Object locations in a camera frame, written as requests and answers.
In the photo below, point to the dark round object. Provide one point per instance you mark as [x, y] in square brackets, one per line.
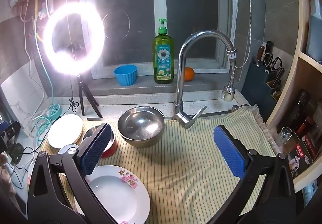
[16, 152]

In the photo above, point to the red steel-lined bowl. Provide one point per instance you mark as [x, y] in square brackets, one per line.
[110, 149]

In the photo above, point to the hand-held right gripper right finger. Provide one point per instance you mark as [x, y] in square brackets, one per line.
[229, 151]

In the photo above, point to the dark glass bottle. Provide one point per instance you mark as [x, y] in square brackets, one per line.
[299, 108]

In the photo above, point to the wooden shelf cabinet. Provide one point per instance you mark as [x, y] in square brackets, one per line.
[286, 103]

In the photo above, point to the black tripod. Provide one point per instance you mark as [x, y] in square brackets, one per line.
[81, 95]

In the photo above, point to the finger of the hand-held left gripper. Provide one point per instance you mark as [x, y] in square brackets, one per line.
[8, 135]

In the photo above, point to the blue ribbed cup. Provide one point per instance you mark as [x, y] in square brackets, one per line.
[125, 76]

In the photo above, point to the dark knife block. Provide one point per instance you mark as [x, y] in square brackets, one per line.
[256, 88]

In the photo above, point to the chrome faucet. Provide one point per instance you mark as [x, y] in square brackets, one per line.
[179, 83]

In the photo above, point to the orange fruit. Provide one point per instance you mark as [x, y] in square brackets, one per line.
[189, 74]

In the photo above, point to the striped yellow cloth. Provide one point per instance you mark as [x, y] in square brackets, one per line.
[186, 171]

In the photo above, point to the plain white plate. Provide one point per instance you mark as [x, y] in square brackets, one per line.
[64, 130]

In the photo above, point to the red and black box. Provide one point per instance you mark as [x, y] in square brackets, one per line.
[304, 153]

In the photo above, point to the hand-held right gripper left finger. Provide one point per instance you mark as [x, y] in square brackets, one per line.
[96, 149]

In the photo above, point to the flexible faucet sprayer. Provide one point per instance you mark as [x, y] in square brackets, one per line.
[229, 93]

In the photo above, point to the green dish soap bottle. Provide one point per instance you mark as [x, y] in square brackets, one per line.
[163, 57]

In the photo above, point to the large stainless steel bowl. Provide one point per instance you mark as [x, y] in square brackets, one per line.
[140, 125]

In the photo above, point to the window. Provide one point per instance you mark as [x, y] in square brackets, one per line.
[133, 25]

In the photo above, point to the white plastic jug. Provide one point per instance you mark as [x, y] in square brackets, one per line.
[314, 35]

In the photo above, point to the small clear glass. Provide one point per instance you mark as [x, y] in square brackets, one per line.
[284, 135]

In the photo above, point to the white floral plate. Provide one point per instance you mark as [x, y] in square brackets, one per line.
[118, 196]

